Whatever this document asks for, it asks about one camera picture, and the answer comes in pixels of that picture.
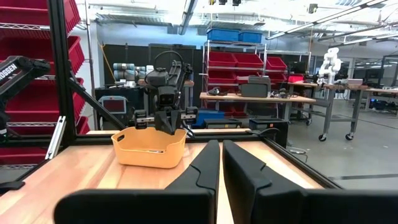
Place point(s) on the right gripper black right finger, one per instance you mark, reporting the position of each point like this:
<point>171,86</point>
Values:
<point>264,199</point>

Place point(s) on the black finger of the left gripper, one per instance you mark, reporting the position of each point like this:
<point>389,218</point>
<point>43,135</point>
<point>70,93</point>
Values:
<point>162,123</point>
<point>175,121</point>

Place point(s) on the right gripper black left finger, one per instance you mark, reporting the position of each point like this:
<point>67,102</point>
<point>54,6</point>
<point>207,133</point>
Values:
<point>192,199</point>

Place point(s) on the silver battery black end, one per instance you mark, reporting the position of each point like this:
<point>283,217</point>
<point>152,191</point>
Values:
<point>155,151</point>

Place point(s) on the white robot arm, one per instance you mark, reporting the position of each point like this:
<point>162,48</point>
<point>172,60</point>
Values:
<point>330,63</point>

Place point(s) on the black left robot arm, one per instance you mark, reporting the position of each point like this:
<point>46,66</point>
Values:
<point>178,73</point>

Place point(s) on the blue box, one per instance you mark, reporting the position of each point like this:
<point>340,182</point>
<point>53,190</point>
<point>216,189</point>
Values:
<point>208,116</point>

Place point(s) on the flat black box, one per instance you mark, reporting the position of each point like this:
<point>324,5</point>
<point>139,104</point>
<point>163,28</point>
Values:
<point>222,123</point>

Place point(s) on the yellow plastic bin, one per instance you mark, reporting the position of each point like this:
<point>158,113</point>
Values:
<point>146,158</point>

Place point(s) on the grey device red screen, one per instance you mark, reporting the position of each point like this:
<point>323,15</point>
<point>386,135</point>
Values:
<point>113,105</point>

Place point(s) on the shelf rack red bins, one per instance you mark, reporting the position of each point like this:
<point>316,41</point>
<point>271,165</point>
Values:
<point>236,71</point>

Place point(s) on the grey-blue rolls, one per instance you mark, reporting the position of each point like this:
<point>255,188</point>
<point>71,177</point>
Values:
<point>124,71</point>

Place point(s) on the wooden workbench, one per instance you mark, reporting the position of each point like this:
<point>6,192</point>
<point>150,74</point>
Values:
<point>258,99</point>

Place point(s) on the grey equipment case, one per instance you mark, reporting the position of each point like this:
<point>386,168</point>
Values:
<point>255,87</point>

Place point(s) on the dark room divider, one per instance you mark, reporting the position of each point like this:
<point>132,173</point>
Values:
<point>133,54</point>

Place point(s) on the red plastic storage bin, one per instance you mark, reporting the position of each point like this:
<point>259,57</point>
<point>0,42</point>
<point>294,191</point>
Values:
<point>82,126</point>
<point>37,102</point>
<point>21,155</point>
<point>25,12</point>
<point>28,49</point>

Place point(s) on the blue plastic bin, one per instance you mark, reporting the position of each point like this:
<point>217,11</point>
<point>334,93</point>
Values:
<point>222,35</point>
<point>250,37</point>

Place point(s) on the short ceiling light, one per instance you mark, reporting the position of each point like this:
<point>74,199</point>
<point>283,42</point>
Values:
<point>188,15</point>

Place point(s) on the silver aluminium bar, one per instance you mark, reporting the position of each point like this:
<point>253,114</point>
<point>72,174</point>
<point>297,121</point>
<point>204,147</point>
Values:
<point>56,137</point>

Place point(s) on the small red box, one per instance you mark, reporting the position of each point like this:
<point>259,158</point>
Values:
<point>296,78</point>

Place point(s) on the workbench with casters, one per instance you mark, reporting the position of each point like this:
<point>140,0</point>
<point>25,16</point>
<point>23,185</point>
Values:
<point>329,90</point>

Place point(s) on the angled long ceiling light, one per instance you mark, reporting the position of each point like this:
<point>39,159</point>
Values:
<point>326,19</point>

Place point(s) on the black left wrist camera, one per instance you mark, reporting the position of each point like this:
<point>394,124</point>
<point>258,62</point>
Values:
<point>168,96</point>

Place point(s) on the chrome rack post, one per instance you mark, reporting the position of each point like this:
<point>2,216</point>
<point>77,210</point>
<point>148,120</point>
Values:
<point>90,62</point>

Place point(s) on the black aluminium table frame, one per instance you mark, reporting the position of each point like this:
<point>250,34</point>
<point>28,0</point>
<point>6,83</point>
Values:
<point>60,62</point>

